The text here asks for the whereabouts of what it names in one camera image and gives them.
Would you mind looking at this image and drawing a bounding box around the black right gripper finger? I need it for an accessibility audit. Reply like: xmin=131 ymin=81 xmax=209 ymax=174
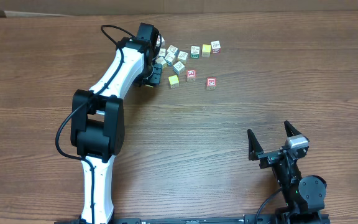
xmin=247 ymin=129 xmax=264 ymax=161
xmin=284 ymin=120 xmax=301 ymax=138

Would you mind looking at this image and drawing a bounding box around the yellow top picture block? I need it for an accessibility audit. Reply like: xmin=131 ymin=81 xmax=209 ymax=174
xmin=168 ymin=75 xmax=180 ymax=88

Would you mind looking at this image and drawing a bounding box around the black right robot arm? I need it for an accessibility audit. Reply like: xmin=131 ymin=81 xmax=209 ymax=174
xmin=247 ymin=121 xmax=331 ymax=224

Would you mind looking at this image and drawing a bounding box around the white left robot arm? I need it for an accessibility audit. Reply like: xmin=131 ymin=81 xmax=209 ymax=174
xmin=66 ymin=23 xmax=162 ymax=223

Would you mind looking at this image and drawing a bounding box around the yellow G letter block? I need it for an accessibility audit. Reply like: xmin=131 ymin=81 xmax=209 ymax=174
xmin=155 ymin=57 xmax=167 ymax=69

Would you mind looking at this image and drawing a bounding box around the blue edged centre block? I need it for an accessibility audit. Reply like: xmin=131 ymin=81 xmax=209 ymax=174
xmin=164 ymin=53 xmax=176 ymax=66

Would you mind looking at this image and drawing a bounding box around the blue edged block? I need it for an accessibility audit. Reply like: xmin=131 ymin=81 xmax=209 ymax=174
xmin=167 ymin=45 xmax=179 ymax=56
xmin=164 ymin=53 xmax=176 ymax=66

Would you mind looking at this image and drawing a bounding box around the small rear centre block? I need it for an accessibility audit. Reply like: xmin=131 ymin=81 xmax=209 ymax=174
xmin=158 ymin=48 xmax=167 ymax=58

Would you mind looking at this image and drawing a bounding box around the blue edged rear block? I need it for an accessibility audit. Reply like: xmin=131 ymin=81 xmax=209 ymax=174
xmin=167 ymin=45 xmax=179 ymax=56

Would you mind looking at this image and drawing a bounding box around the far rear cluster block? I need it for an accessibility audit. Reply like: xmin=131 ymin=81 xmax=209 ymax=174
xmin=157 ymin=36 xmax=165 ymax=47

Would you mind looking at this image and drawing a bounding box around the red E block rear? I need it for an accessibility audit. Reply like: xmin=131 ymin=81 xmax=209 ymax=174
xmin=186 ymin=70 xmax=196 ymax=82

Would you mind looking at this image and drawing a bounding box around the red e block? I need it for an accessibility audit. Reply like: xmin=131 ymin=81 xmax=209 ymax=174
xmin=186 ymin=70 xmax=196 ymax=82
xmin=206 ymin=77 xmax=217 ymax=90

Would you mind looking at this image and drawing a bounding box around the green B letter block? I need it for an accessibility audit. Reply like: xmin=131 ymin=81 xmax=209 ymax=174
xmin=190 ymin=46 xmax=200 ymax=58

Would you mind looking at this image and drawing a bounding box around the red E block front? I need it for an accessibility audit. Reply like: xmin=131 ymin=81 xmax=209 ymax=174
xmin=206 ymin=77 xmax=217 ymax=90

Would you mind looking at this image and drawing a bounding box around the yellow top hand block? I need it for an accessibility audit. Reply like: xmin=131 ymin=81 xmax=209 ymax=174
xmin=201 ymin=44 xmax=211 ymax=57

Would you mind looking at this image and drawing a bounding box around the red number 3 block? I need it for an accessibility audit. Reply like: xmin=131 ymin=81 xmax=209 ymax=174
xmin=211 ymin=40 xmax=221 ymax=54

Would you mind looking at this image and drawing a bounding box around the brown cardboard backdrop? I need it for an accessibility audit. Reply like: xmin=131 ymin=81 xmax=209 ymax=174
xmin=0 ymin=0 xmax=358 ymax=17

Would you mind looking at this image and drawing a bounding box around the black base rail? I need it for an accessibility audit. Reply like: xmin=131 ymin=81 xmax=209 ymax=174
xmin=55 ymin=215 xmax=331 ymax=224

